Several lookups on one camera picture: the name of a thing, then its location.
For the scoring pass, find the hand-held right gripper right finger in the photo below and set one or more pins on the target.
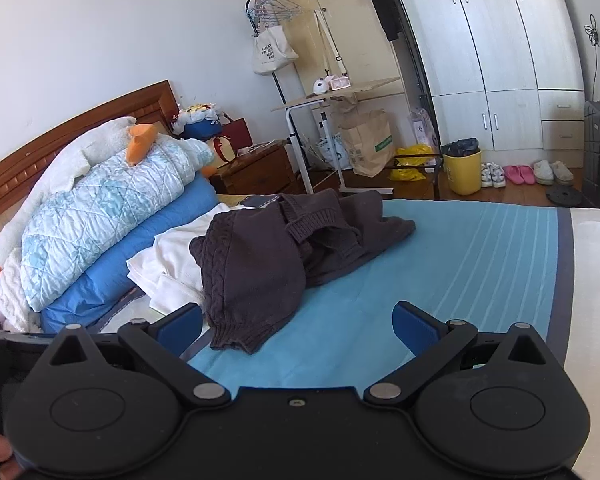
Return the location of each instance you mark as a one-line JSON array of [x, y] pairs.
[[412, 325]]

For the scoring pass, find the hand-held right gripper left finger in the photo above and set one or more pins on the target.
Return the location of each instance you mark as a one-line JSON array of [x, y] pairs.
[[182, 324]]

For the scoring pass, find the brown knit sweater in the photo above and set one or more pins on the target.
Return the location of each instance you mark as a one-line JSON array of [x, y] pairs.
[[250, 270]]

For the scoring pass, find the black clothes rack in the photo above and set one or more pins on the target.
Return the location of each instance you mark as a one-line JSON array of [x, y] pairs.
[[426, 95]]

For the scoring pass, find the cream white garment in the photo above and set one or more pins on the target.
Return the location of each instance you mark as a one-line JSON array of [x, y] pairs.
[[175, 255]]

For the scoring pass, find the white fluffy blanket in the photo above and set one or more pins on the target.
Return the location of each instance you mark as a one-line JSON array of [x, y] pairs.
[[15, 300]]

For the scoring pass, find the blue pillow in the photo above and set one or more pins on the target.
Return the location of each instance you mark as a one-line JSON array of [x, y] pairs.
[[130, 260]]

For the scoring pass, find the light blue quilted blanket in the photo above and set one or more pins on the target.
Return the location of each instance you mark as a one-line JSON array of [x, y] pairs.
[[105, 210]]

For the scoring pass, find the yellow trash bin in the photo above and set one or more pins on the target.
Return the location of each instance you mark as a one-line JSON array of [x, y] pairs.
[[462, 175]]

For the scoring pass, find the white sneaker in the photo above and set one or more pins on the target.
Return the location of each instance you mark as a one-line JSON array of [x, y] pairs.
[[498, 175], [486, 175]]

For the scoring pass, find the yellow plastic bag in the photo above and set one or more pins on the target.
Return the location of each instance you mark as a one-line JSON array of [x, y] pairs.
[[412, 157]]

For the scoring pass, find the wooden nightstand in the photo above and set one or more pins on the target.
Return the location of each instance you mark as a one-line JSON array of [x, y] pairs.
[[260, 170]]

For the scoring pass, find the pink slipper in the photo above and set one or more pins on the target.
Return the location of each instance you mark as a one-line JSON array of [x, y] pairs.
[[526, 174], [512, 174]]

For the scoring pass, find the brown paper bag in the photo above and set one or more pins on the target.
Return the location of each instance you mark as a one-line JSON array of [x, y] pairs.
[[365, 145]]

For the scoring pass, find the white plastic bag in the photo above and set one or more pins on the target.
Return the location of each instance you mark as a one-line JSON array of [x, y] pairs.
[[422, 127], [335, 152]]

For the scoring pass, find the blue and yellow plush toy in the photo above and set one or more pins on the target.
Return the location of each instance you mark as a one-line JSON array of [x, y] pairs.
[[200, 127]]

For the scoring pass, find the red bag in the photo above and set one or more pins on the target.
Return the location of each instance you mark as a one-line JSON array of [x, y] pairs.
[[237, 132]]

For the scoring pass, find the black weight plate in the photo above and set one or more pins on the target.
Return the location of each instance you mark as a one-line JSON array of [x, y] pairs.
[[567, 196]]

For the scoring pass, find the wooden headboard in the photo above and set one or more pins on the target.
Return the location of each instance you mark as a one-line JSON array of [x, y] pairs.
[[55, 130]]

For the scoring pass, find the white rolling side table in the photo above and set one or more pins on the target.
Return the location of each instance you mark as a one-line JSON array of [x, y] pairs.
[[360, 87]]

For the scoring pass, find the pink box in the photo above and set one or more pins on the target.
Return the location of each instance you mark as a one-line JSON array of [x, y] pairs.
[[340, 83]]

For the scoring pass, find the panda toy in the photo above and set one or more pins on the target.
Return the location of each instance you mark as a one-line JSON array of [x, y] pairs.
[[321, 86]]

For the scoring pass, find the white tote bag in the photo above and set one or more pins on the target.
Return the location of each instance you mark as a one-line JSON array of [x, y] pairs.
[[272, 52]]

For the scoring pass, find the white wardrobe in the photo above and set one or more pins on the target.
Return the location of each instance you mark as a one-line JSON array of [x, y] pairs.
[[480, 35]]

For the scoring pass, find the light wood cabinet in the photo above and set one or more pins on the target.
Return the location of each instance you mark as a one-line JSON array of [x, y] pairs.
[[350, 25]]

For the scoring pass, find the black hanging garment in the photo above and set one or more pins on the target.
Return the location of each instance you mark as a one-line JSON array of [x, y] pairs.
[[385, 5]]

